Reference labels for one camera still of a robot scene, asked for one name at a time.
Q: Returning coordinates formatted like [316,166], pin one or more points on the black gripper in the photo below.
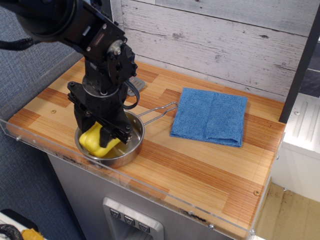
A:
[107,110]

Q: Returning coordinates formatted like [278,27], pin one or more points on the yellow toy capsicum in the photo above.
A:
[90,140]

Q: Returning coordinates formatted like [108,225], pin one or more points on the small steel pan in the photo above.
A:
[124,153]

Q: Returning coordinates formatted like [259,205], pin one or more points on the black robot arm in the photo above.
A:
[109,61]

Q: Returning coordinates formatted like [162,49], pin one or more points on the grey cabinet with dispenser panel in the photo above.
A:
[106,210]

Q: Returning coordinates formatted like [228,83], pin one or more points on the clear acrylic table guard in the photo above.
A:
[208,183]

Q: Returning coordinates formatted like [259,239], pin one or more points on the yellow object bottom left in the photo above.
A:
[31,234]

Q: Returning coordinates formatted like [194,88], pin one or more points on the blue folded cloth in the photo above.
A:
[210,116]

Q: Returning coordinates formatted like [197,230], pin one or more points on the white ridged side unit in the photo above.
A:
[297,164]

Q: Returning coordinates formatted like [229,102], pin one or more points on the green handled grey spatula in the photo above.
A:
[137,83]

